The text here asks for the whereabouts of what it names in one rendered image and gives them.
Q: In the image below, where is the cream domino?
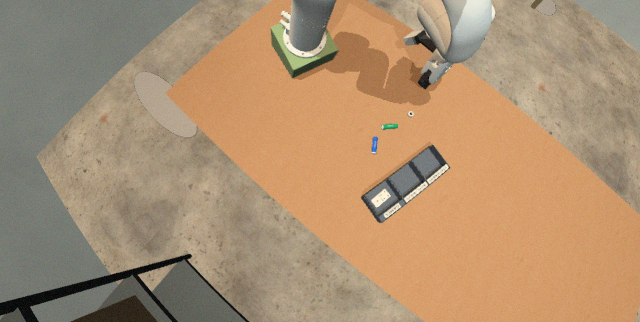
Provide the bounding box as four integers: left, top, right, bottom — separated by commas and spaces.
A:
371, 189, 390, 208

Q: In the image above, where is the black rack of labelled bins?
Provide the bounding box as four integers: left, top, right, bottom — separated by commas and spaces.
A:
362, 144, 450, 223

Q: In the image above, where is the blue aa battery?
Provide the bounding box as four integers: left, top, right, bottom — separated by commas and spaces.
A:
371, 137, 378, 154

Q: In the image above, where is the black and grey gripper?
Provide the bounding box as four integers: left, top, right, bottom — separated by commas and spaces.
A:
418, 48, 453, 89

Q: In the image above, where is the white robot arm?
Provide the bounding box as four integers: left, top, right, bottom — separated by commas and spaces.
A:
279, 0, 495, 63

